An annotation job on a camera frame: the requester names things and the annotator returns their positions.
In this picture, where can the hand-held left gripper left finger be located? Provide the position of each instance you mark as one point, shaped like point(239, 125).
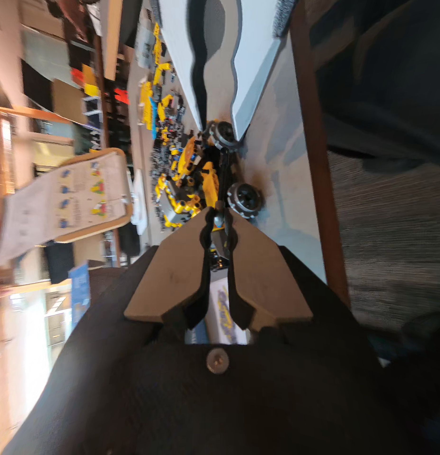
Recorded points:
point(166, 277)

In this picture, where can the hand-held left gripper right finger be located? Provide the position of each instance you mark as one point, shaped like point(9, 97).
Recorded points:
point(266, 277)

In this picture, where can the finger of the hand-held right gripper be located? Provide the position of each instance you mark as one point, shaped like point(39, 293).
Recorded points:
point(179, 53)
point(257, 64)

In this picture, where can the yellow black brick vehicle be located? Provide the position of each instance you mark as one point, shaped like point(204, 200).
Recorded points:
point(198, 177)

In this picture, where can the black axle with grey elbow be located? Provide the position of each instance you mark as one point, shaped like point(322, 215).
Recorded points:
point(223, 177)

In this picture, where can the grey desk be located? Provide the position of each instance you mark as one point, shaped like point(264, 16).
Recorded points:
point(277, 160)

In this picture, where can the grey motor brick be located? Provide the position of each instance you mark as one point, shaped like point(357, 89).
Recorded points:
point(144, 46)

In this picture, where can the building instruction booklet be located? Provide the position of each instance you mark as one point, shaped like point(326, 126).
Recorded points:
point(225, 312)

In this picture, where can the instruction sheet on wooden stand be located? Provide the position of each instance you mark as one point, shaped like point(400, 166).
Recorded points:
point(99, 227)

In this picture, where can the blue cardboard box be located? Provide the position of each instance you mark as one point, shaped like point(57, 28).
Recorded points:
point(79, 291)

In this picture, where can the printed instruction sheet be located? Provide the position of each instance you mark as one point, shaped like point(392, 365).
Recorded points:
point(63, 202)

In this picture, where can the yellow brick frame assembly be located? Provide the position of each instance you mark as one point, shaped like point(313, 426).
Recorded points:
point(152, 89)

